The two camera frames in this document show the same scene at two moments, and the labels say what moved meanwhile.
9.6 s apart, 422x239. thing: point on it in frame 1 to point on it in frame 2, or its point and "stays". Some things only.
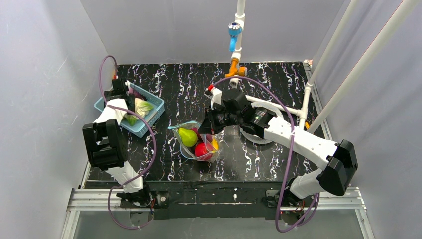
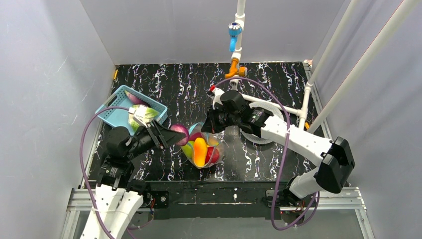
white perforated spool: [254, 138] stays
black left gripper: [122, 93] to [158, 135]
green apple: [189, 138] to [188, 150]
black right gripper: [210, 122] stays
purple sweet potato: [201, 138] to [193, 136]
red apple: [204, 151] to [212, 156]
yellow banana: [215, 144] stays
